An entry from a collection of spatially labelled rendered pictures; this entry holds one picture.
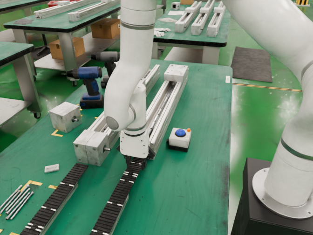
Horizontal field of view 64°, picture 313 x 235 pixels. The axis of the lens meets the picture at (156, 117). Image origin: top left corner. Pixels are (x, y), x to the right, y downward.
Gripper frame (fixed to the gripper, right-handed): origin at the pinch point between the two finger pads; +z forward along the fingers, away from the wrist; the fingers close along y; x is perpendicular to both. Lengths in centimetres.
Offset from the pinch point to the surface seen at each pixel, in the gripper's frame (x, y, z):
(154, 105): 34.6, -2.6, -5.3
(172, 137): 15.3, 10.2, -2.8
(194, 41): 180, -4, 4
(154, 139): 8.8, 4.7, -5.3
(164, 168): 3.1, 10.2, 3.1
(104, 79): 61, -42, -3
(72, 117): 17.9, -37.1, -2.5
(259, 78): 291, 78, 79
